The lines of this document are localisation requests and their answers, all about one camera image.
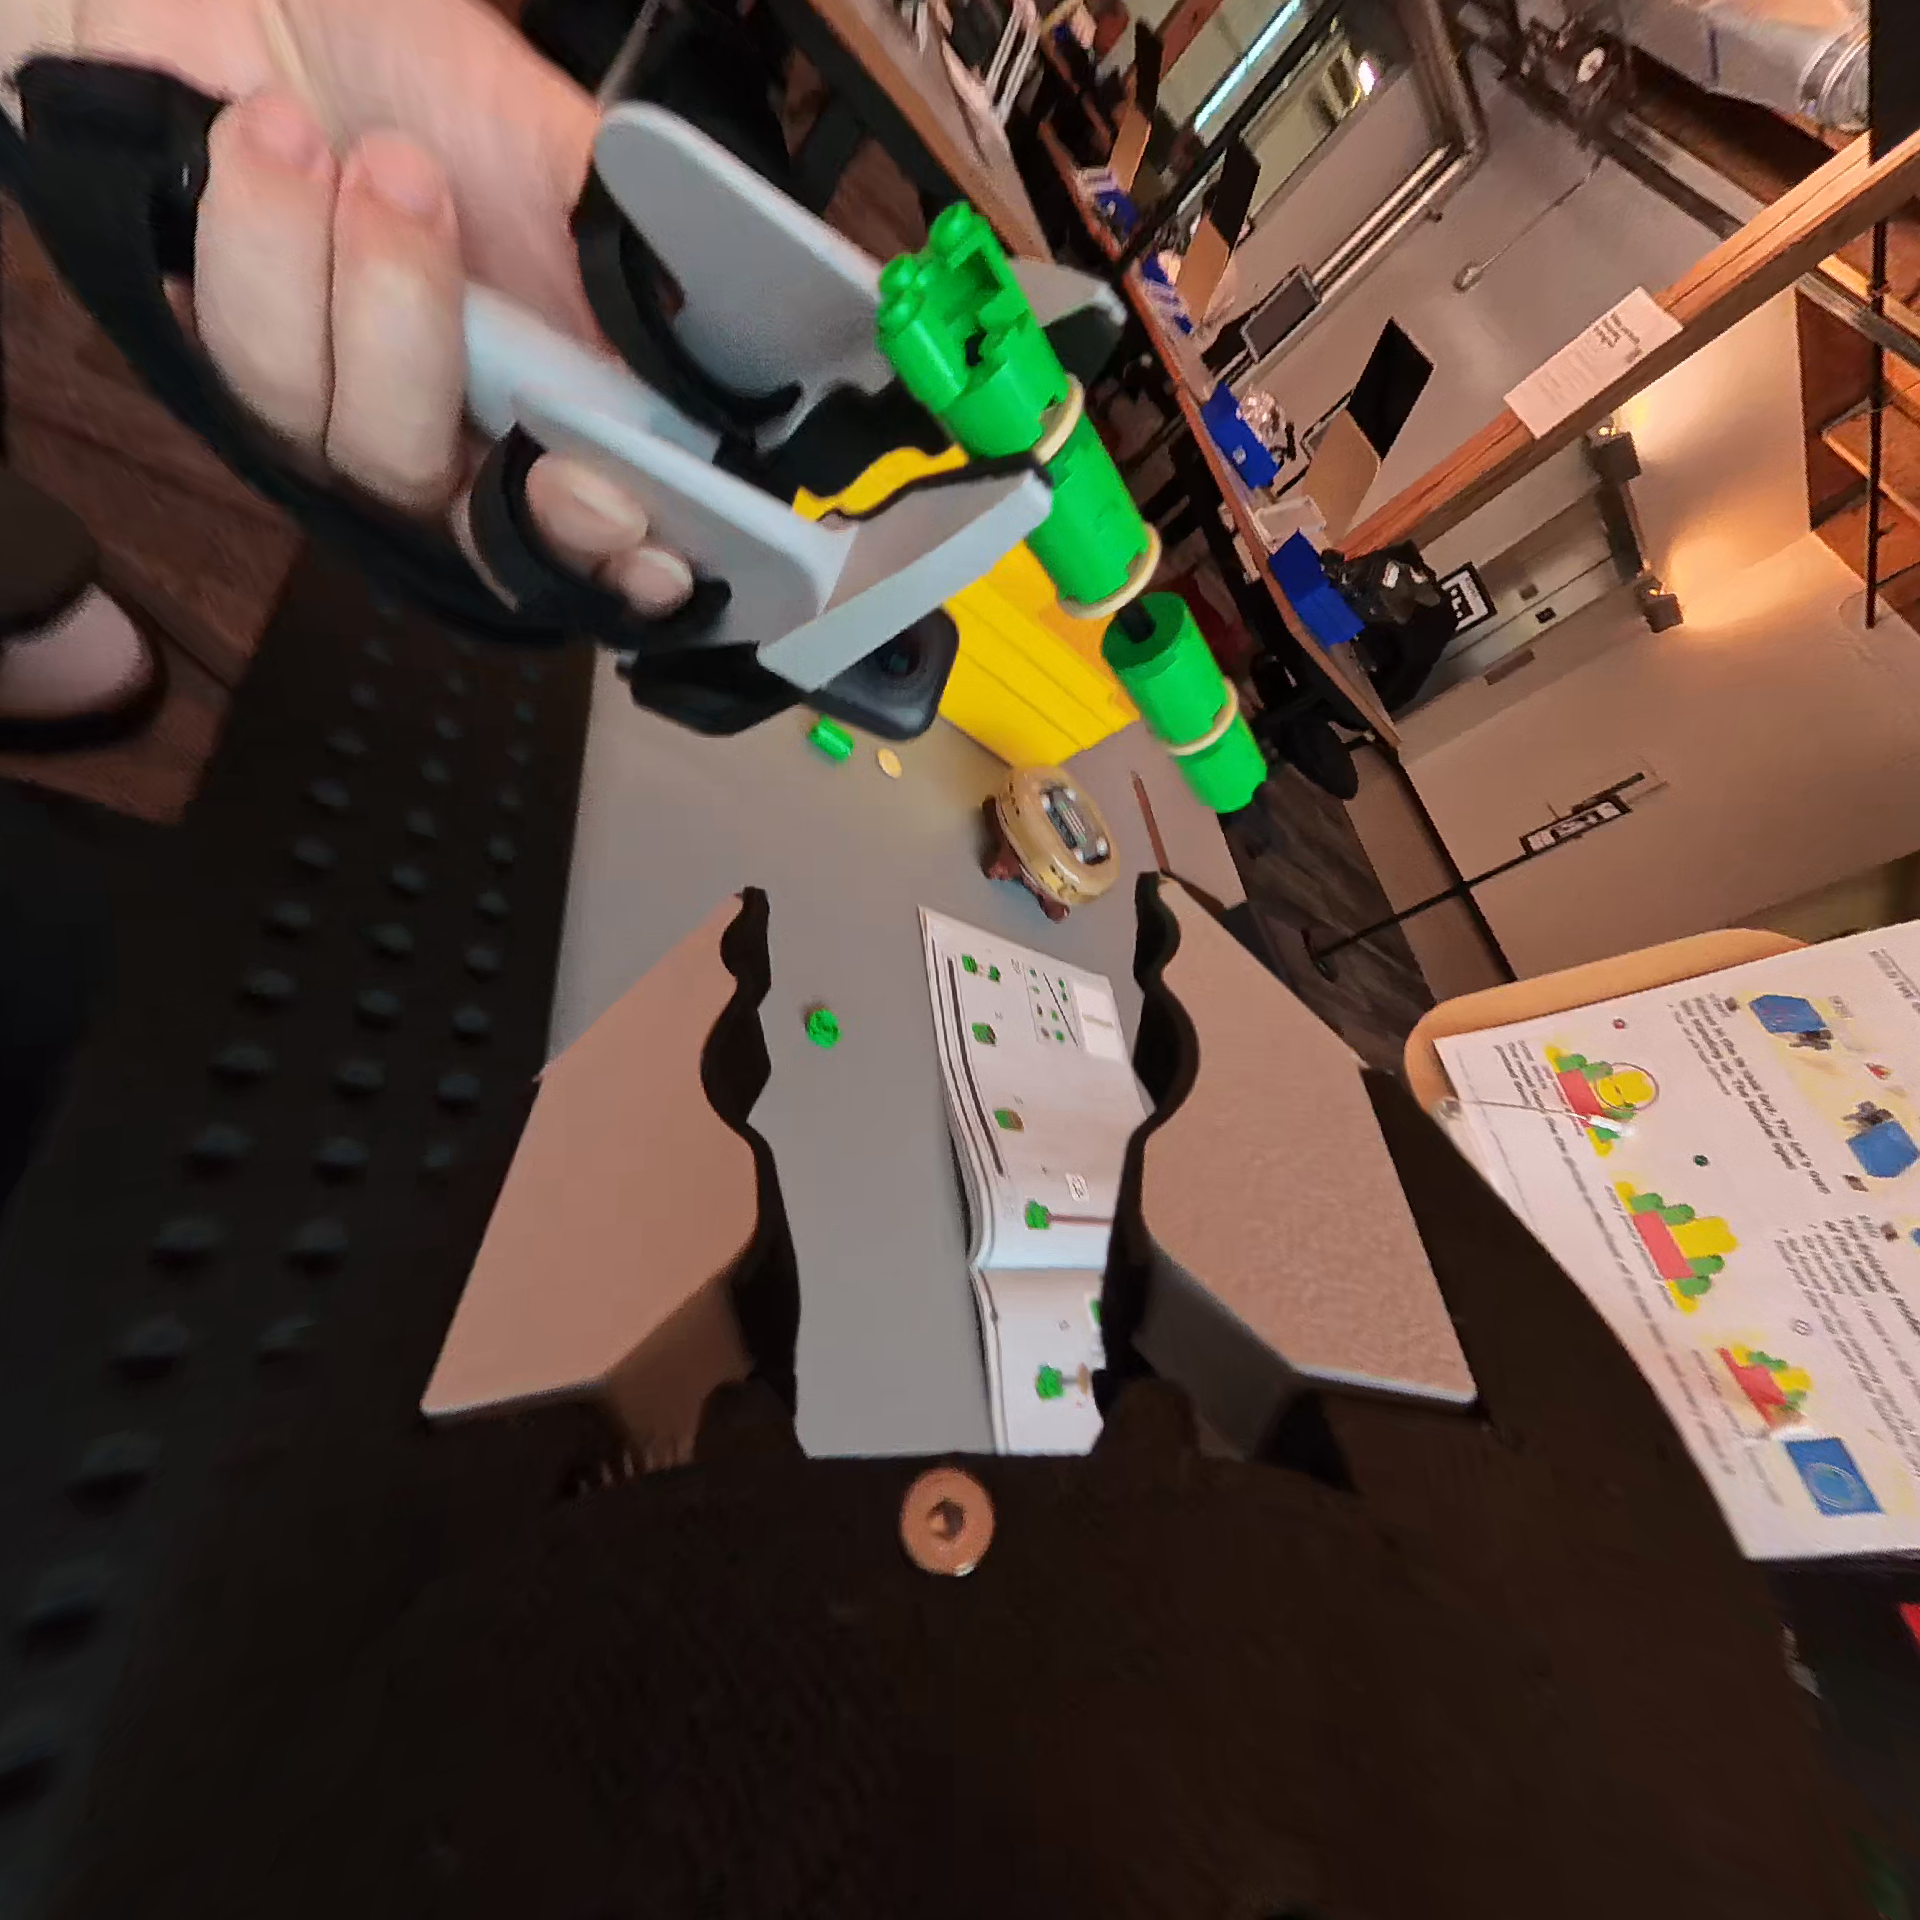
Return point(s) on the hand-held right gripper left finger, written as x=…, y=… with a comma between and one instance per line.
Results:
x=616, y=1201

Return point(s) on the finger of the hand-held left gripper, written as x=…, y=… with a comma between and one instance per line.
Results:
x=915, y=568
x=736, y=255

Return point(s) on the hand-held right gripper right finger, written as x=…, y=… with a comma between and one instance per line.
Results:
x=1291, y=1201

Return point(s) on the green toy bamboo stem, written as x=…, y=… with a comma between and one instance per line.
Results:
x=1077, y=512

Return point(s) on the person's left hand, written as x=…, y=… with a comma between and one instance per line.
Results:
x=376, y=270

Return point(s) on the small green toy piece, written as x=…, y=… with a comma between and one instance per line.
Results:
x=829, y=738

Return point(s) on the large yellow storage bin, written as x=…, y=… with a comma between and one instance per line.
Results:
x=1035, y=675

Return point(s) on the white instruction booklet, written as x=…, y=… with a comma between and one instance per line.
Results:
x=1035, y=1078

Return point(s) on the tan toy pot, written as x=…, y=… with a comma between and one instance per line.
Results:
x=1059, y=839

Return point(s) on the blue storage bin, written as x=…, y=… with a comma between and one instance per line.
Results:
x=1312, y=592
x=1239, y=443

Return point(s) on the black perforated armrest pad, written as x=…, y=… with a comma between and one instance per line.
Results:
x=225, y=1050

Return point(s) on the printed instruction sheet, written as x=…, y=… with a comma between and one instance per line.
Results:
x=1726, y=1201

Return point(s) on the small marker sign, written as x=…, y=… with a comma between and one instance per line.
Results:
x=1467, y=598

